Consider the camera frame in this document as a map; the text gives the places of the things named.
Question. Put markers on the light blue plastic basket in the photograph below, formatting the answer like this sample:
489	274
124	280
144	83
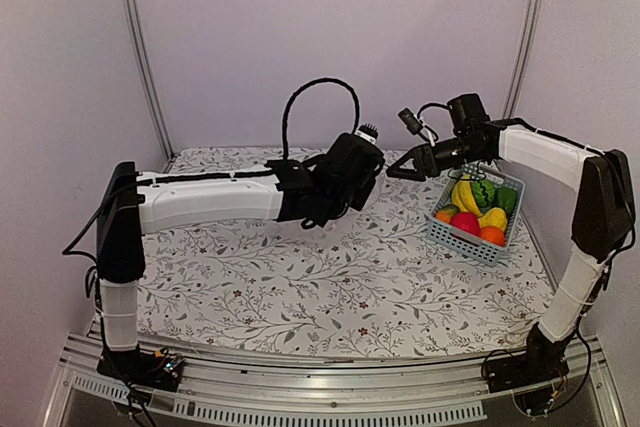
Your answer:
462	242

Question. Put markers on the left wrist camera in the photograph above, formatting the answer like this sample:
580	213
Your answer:
368	132

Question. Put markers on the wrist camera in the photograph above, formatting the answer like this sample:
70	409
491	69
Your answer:
416	127
368	132

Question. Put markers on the yellow toy banana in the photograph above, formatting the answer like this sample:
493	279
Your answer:
462	196

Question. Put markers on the aluminium front rail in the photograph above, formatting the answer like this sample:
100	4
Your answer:
228	387

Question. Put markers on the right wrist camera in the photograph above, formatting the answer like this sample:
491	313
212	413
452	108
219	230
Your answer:
416	127

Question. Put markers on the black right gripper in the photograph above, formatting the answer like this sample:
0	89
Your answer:
425	161

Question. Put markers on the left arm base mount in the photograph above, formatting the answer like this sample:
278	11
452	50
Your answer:
160	370

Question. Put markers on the green toy bell pepper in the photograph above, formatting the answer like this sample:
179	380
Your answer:
506	199

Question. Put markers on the red toy apple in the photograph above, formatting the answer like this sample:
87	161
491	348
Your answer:
467	222

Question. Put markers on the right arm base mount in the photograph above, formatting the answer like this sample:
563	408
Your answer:
535	384

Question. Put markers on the green orange toy mango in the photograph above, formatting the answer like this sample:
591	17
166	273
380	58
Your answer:
447	213

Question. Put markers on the aluminium frame post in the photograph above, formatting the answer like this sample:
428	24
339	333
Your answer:
142	61
526	42

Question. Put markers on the left aluminium frame post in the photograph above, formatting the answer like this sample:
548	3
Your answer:
142	61

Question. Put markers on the green toy watermelon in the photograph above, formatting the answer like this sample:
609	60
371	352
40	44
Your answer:
483	192

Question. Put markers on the right aluminium frame post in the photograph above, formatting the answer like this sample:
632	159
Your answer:
526	42

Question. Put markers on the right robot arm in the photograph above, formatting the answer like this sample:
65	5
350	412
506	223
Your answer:
596	183

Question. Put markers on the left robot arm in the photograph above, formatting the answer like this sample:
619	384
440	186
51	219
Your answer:
313	192

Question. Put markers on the orange toy orange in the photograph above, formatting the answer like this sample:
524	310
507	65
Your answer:
493	235

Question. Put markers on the floral patterned table mat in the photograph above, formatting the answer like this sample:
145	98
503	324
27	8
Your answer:
371	284

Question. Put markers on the yellow toy bell pepper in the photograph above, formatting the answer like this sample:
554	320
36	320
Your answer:
494	217

